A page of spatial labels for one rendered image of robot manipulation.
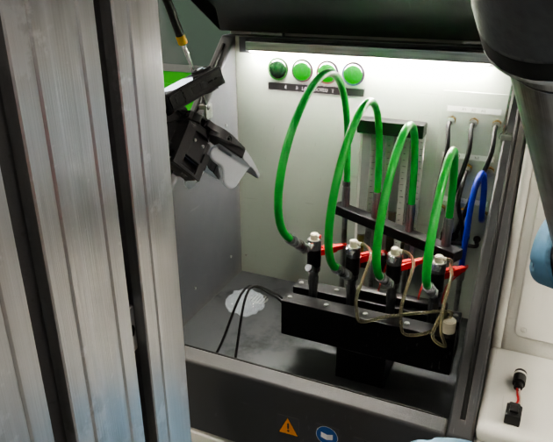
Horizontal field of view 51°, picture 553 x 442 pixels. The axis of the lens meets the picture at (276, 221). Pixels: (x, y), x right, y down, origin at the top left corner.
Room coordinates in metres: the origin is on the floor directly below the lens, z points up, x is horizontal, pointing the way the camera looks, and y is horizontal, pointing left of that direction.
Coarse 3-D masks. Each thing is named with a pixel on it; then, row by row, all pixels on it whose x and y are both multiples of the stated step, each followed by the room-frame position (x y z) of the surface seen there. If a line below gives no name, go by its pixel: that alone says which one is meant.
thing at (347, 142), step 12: (360, 108) 1.00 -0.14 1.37; (372, 108) 1.09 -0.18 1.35; (348, 132) 0.94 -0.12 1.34; (348, 144) 0.93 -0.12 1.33; (336, 168) 0.90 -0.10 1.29; (336, 180) 0.89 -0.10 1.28; (336, 192) 0.88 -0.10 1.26; (372, 204) 1.15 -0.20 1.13; (372, 216) 1.15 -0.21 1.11; (324, 240) 0.86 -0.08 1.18; (336, 264) 0.89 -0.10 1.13; (348, 276) 0.96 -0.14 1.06
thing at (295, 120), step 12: (324, 72) 1.05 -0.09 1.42; (336, 72) 1.11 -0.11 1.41; (312, 84) 1.00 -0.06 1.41; (300, 108) 0.95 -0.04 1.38; (348, 108) 1.19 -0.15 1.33; (348, 120) 1.20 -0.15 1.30; (288, 132) 0.92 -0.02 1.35; (288, 144) 0.91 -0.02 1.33; (288, 156) 0.90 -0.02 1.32; (348, 156) 1.21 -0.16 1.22; (348, 168) 1.21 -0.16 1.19; (276, 180) 0.88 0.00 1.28; (348, 180) 1.22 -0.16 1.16; (276, 192) 0.87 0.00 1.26; (276, 204) 0.87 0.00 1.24; (276, 216) 0.87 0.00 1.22; (288, 240) 0.91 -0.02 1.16
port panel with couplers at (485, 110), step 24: (456, 96) 1.21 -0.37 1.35; (480, 96) 1.19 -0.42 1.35; (504, 96) 1.17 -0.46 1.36; (456, 120) 1.21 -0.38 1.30; (480, 120) 1.19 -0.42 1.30; (456, 144) 1.20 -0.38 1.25; (480, 144) 1.18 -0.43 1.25; (480, 168) 1.18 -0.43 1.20; (432, 192) 1.22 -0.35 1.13; (480, 192) 1.18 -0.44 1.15; (456, 216) 1.19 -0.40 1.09
